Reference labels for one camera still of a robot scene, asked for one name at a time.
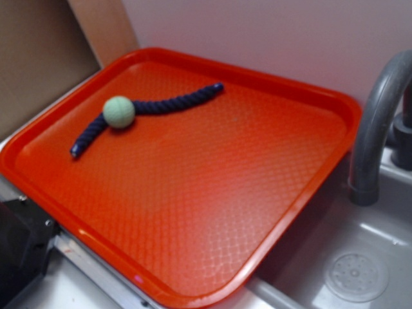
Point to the grey faucet handle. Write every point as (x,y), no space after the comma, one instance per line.
(401,155)

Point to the orange plastic tray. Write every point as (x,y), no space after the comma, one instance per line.
(185,205)

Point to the round sink drain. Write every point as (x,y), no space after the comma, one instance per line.
(356,277)

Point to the green ball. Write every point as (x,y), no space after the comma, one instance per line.
(118,112)

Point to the grey toy sink basin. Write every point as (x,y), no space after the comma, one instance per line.
(329,224)

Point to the grey curved faucet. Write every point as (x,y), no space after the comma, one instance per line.
(376,127)

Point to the black box device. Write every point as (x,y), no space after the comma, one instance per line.
(27,236)

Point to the brown cardboard panel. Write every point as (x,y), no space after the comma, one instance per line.
(48,47)

